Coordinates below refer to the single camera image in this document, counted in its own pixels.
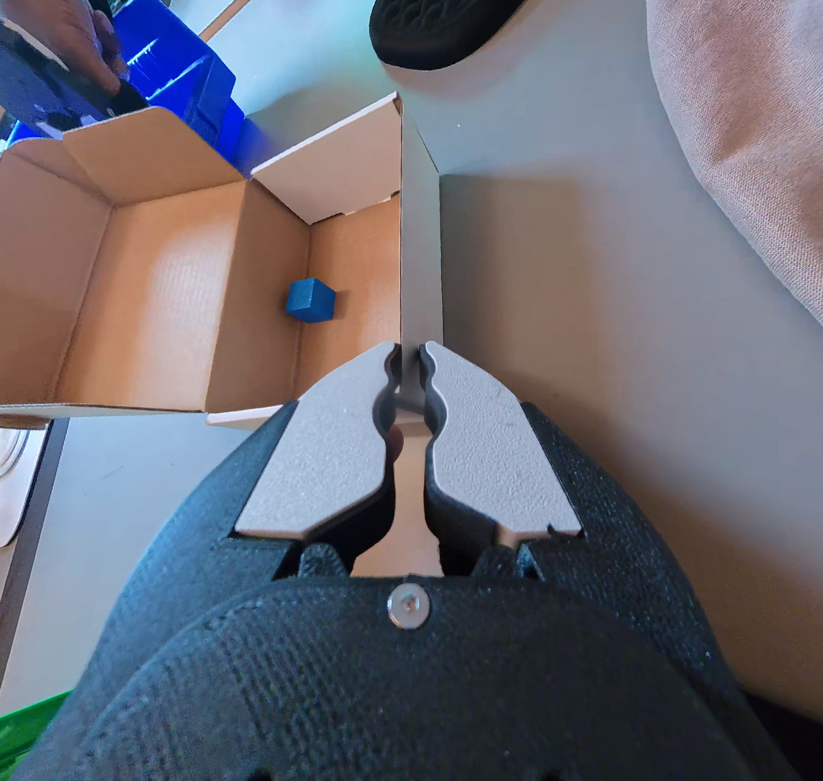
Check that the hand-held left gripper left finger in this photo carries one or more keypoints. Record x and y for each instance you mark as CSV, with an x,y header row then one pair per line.
x,y
321,459

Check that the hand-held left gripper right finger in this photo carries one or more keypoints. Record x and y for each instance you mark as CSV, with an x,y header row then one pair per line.
x,y
495,459

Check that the blue cube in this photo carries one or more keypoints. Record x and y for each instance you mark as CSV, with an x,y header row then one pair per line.
x,y
310,300

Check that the white and brown cardboard box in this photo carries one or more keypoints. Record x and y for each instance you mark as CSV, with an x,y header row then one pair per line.
x,y
161,280

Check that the person's right hand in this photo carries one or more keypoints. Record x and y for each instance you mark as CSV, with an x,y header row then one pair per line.
x,y
51,10

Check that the blue plastic bin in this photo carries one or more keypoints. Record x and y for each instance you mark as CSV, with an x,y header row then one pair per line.
x,y
173,67

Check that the dark brown board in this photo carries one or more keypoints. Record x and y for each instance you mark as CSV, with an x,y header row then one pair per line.
x,y
35,492

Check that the white round dish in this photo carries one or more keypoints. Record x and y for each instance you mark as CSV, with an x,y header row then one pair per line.
x,y
13,504

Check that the green plastic crate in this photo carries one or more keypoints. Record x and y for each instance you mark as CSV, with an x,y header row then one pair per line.
x,y
26,726

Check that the black shoe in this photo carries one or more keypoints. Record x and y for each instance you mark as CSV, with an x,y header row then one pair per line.
x,y
443,16

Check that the beige pants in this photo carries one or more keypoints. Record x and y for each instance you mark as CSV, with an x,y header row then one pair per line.
x,y
752,119

